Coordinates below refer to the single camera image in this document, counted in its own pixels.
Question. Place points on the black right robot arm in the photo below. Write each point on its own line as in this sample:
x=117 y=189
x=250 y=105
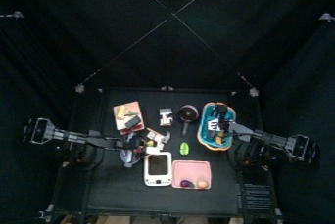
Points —
x=279 y=141

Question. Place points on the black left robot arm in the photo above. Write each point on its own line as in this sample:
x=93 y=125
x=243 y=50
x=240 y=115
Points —
x=66 y=135

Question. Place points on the white toy stove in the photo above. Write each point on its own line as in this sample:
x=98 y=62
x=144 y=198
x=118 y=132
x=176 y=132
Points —
x=157 y=168

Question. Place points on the small white toy block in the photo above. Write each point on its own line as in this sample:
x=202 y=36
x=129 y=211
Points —
x=153 y=150

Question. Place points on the white toy carton with print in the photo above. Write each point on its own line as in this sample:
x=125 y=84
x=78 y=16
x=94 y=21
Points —
x=212 y=125

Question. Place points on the yellow orange toy food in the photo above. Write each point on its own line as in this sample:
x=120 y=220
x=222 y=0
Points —
x=219 y=137

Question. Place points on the teal basket with orange rim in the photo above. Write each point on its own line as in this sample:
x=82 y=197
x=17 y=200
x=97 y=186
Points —
x=206 y=130

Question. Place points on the pale lilac plastic toy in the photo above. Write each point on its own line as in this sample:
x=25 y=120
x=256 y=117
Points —
x=129 y=159

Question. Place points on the black toy block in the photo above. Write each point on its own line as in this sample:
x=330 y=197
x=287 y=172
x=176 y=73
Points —
x=133 y=122

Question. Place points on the white and brown toy box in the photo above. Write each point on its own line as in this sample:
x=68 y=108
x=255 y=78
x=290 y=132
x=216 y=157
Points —
x=165 y=117

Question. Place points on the small green toy vegetable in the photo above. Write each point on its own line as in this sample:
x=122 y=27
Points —
x=132 y=114

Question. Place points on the green toy lime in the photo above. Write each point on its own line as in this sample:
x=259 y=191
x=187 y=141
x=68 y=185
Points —
x=184 y=148

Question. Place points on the yellow toy corn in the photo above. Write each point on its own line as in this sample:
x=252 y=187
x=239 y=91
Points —
x=121 y=111

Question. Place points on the pink plastic tray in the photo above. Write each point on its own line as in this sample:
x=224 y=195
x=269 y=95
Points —
x=192 y=173

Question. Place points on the purple toy eggplant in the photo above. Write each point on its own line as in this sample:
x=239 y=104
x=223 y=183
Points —
x=187 y=183

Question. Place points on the orange toy fruit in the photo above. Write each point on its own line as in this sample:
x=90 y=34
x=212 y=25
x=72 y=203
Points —
x=203 y=184

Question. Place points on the grey frame corner clamp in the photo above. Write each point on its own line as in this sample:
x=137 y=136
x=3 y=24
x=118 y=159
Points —
x=80 y=88
x=326 y=16
x=254 y=92
x=167 y=88
x=17 y=14

